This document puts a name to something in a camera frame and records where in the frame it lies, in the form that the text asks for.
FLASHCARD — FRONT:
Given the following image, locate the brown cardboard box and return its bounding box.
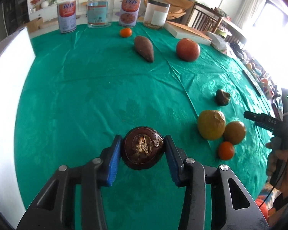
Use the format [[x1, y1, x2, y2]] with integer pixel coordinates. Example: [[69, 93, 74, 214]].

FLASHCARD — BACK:
[[27, 17, 44, 33]]

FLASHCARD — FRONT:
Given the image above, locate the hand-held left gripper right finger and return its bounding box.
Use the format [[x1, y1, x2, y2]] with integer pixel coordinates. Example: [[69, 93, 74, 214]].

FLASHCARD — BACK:
[[164, 135, 270, 230]]

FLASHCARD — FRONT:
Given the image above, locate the basket of fruit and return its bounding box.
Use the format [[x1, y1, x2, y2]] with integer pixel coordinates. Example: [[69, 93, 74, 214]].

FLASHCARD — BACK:
[[246, 62, 262, 77]]

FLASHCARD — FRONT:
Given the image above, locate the yellow green pear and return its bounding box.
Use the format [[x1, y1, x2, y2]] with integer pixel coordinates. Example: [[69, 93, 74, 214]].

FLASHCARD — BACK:
[[197, 110, 226, 141]]

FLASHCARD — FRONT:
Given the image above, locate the black cable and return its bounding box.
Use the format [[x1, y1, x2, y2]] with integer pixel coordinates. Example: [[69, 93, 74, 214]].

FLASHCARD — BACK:
[[257, 180, 282, 209]]

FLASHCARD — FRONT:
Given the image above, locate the red apple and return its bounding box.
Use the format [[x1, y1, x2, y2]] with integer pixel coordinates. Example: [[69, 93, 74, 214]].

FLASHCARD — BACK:
[[176, 38, 201, 62]]

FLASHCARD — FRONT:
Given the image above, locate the white cardboard box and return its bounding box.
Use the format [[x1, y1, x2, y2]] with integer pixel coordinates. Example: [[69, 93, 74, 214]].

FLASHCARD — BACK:
[[0, 26, 36, 221]]

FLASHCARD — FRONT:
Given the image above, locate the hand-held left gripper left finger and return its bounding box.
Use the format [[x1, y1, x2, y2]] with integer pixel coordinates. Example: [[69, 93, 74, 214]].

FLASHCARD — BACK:
[[16, 134, 123, 230]]

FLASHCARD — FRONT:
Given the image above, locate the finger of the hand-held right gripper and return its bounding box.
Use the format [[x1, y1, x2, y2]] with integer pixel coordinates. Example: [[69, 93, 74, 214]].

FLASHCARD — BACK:
[[243, 111, 263, 125]]

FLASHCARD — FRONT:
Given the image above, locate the white window curtain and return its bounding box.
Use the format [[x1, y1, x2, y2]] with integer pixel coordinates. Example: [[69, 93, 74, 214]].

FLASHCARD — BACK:
[[233, 0, 270, 29]]

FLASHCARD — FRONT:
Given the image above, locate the dark wooden chair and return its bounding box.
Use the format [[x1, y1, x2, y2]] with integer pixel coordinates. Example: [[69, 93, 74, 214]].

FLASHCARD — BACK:
[[186, 1, 246, 44]]

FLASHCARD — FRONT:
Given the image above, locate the white plastic bag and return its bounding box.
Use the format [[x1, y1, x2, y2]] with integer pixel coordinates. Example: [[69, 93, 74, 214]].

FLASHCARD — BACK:
[[208, 31, 228, 53]]

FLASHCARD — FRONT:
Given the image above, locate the green tablecloth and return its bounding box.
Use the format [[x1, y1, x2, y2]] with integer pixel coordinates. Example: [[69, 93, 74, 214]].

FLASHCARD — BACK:
[[14, 20, 282, 230]]

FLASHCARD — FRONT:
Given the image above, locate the dark brown water chestnut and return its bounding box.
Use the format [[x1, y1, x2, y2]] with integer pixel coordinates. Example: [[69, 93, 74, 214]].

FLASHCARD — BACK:
[[215, 89, 231, 106]]

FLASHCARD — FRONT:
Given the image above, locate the brown sweet potato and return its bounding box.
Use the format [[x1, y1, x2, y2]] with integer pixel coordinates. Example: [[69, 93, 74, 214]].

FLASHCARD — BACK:
[[134, 35, 155, 63]]

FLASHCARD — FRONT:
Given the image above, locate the orange lounge chair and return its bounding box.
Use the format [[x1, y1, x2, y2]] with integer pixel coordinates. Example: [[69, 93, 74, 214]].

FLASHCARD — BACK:
[[144, 0, 194, 21]]

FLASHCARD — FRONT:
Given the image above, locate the brownish green pear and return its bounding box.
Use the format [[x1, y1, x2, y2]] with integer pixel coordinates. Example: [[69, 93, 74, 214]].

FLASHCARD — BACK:
[[224, 121, 247, 145]]

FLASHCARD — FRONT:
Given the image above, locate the dark brown mangosteen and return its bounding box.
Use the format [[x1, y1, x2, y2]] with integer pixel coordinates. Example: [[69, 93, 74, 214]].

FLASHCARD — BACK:
[[120, 126, 165, 171]]

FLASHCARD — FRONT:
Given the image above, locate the black lid jar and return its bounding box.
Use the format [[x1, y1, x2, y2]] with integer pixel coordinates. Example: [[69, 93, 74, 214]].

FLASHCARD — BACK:
[[143, 0, 171, 30]]

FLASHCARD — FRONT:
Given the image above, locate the red label can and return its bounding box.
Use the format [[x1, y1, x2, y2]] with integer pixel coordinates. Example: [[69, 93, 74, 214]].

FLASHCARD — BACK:
[[118, 0, 143, 27], [56, 0, 77, 34]]

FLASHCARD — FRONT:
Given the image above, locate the dark glass cabinet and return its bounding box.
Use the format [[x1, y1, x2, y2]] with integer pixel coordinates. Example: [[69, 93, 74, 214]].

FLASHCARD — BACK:
[[3, 0, 30, 29]]

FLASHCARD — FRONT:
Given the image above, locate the clear glass jar gold lid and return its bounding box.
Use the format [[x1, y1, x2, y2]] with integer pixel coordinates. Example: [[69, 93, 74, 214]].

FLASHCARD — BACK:
[[87, 0, 116, 28]]

